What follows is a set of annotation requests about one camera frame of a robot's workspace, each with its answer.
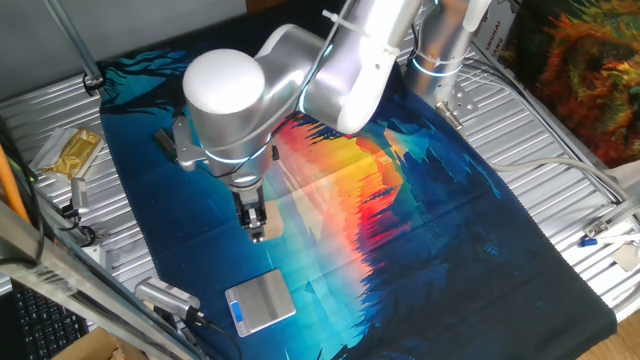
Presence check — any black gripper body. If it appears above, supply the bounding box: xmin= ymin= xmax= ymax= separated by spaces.
xmin=231 ymin=185 xmax=267 ymax=216

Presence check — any pale wooden block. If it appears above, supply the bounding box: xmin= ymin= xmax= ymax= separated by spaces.
xmin=261 ymin=199 xmax=286 ymax=242

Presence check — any silver digital scale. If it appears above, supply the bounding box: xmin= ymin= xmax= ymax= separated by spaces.
xmin=224 ymin=268 xmax=297 ymax=338

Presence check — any gold foil packet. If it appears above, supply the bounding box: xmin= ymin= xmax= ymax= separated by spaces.
xmin=28 ymin=126 xmax=106 ymax=182

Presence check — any colourful sunset print mat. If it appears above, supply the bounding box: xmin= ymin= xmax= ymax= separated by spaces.
xmin=98 ymin=0 xmax=620 ymax=360

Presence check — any brown cardboard box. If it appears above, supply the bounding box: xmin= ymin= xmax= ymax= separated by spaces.
xmin=51 ymin=327 xmax=151 ymax=360

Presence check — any black keyboard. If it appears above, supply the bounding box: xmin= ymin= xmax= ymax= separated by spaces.
xmin=9 ymin=282 xmax=90 ymax=360

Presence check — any grey metal pole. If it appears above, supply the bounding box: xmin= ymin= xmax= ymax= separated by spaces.
xmin=42 ymin=0 xmax=106 ymax=97

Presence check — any orange tube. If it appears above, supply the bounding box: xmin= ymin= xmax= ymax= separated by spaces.
xmin=0 ymin=144 xmax=32 ymax=224

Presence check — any white printed sign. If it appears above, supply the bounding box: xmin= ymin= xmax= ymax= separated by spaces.
xmin=472 ymin=4 xmax=519 ymax=69

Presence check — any orange green painted cloth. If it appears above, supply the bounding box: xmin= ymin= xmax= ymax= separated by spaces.
xmin=499 ymin=0 xmax=640 ymax=170

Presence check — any beige square plate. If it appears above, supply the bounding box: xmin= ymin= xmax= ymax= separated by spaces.
xmin=609 ymin=243 xmax=640 ymax=274

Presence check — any black camera cable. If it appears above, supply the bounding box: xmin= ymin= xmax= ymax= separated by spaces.
xmin=187 ymin=309 xmax=245 ymax=360

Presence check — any silver depth camera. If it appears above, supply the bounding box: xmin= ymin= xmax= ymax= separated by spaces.
xmin=69 ymin=177 xmax=91 ymax=217
xmin=133 ymin=277 xmax=202 ymax=322

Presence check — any metal camera mount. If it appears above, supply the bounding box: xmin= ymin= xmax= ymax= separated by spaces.
xmin=58 ymin=202 xmax=110 ymax=246

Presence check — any aluminium frame bar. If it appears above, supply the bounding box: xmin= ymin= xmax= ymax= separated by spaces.
xmin=0 ymin=199 xmax=204 ymax=360

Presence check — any black hanging cable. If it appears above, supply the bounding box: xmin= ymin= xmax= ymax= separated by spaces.
xmin=0 ymin=117 xmax=47 ymax=269

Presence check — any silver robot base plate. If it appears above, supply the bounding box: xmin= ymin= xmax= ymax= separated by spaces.
xmin=433 ymin=82 xmax=480 ymax=132

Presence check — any thick white cable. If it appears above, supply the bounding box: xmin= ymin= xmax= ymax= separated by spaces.
xmin=492 ymin=157 xmax=632 ymax=202

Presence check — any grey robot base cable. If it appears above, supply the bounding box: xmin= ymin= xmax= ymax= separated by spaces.
xmin=459 ymin=52 xmax=624 ymax=204

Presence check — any small metal bracket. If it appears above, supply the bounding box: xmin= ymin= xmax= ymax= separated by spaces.
xmin=582 ymin=218 xmax=612 ymax=239

